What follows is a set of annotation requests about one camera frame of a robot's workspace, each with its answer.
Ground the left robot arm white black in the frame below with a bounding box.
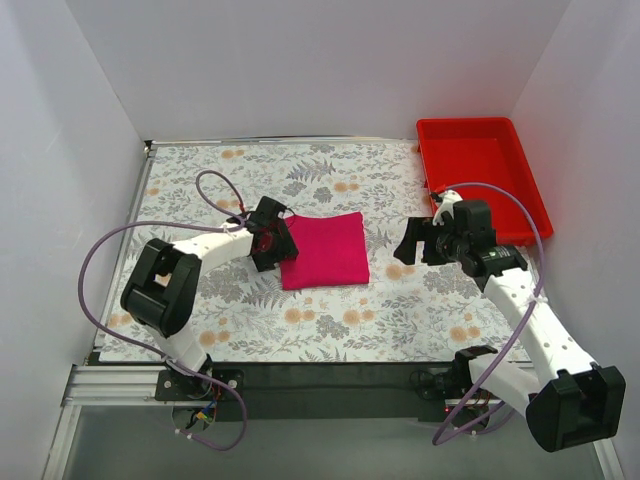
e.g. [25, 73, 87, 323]
[120, 197, 298, 400]

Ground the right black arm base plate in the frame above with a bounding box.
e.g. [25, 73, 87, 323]
[409, 367, 470, 400]

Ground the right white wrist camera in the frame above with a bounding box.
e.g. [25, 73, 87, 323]
[430, 189, 463, 226]

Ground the magenta t shirt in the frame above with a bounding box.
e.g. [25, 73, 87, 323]
[280, 212, 370, 291]

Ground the red plastic bin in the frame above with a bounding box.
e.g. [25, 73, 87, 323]
[416, 117, 554, 246]

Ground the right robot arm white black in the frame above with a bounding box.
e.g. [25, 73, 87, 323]
[394, 190, 626, 452]

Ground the floral patterned table mat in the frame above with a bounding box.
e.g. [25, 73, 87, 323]
[100, 141, 511, 362]

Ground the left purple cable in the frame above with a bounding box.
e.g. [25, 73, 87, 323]
[77, 170, 249, 451]

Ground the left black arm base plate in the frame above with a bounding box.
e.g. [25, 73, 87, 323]
[154, 369, 244, 401]

